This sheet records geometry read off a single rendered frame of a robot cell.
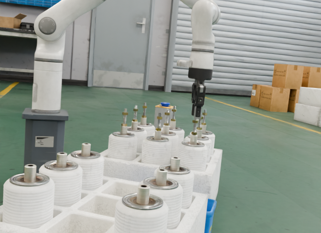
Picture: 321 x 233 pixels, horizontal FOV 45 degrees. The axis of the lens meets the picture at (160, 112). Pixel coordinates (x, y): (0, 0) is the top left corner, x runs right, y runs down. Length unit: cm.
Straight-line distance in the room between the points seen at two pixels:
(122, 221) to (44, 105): 72
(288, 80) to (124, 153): 398
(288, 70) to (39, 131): 408
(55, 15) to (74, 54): 500
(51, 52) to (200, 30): 49
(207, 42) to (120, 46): 521
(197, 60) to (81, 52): 518
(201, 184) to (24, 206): 59
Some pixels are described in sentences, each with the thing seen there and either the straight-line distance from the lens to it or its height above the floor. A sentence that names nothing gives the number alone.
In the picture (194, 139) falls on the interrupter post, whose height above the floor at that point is 27.
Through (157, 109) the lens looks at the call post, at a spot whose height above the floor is 30.
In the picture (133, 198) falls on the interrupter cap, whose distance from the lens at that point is 73.
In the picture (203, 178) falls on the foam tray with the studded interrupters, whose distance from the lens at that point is 118.
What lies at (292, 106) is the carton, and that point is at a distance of 522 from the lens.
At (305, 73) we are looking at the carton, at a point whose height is 50.
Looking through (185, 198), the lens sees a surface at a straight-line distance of 92.
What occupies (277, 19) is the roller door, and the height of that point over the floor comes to 141.
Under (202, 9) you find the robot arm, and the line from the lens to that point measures 118.
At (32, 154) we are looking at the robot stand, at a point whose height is 16.
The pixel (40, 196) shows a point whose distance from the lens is 78.
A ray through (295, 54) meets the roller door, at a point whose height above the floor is 83.
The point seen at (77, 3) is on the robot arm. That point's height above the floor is 67.
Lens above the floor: 51
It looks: 8 degrees down
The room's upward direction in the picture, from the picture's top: 5 degrees clockwise
